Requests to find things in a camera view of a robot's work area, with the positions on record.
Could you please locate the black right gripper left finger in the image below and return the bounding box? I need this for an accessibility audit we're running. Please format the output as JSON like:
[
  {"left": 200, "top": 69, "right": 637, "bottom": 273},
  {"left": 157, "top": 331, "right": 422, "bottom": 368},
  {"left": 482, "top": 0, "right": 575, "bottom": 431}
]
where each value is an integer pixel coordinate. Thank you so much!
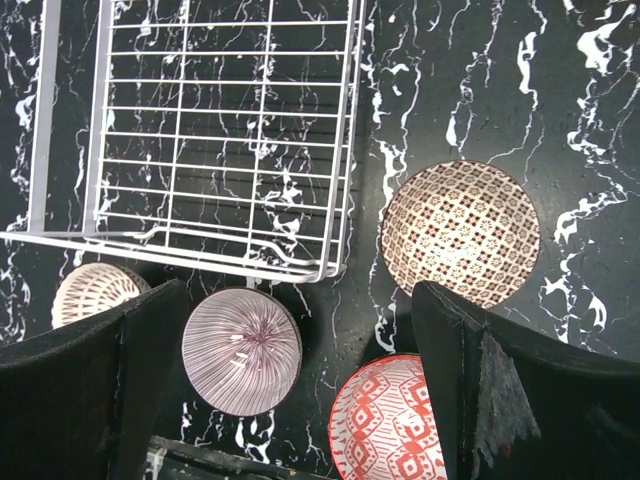
[{"left": 1, "top": 280, "right": 189, "bottom": 479}]

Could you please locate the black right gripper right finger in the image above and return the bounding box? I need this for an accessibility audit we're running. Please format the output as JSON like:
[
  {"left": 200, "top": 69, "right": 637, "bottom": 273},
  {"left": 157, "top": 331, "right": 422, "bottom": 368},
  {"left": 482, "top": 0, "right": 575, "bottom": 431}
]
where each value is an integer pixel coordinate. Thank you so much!
[{"left": 411, "top": 281, "right": 639, "bottom": 479}]

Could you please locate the red patterned bowl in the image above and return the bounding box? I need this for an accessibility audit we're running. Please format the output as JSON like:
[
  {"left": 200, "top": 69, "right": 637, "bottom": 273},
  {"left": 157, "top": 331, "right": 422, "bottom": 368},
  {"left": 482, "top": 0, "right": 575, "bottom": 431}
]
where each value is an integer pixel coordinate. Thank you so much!
[{"left": 328, "top": 354, "right": 447, "bottom": 479}]

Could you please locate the purple striped bowl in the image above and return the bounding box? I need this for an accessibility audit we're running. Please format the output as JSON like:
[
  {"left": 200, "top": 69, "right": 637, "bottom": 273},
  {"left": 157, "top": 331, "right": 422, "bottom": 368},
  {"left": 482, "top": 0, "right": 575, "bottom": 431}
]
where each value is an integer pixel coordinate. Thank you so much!
[{"left": 181, "top": 287, "right": 302, "bottom": 417}]

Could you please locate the brown floral patterned bowl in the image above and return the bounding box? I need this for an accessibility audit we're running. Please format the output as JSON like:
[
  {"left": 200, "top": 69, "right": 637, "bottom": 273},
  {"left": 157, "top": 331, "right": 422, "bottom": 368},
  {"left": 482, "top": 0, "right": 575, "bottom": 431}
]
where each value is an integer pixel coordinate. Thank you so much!
[{"left": 380, "top": 160, "right": 541, "bottom": 309}]

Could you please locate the white brown lattice bowl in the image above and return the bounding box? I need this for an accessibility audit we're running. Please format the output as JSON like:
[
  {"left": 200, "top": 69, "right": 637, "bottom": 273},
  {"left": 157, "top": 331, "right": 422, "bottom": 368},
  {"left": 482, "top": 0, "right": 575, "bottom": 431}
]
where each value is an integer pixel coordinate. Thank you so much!
[{"left": 52, "top": 262, "right": 151, "bottom": 329}]

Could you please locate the white wire dish rack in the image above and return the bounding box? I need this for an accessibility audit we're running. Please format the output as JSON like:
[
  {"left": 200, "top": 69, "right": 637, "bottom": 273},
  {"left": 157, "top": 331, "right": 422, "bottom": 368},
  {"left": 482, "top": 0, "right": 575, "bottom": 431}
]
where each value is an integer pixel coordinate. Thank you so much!
[{"left": 1, "top": 1, "right": 367, "bottom": 283}]

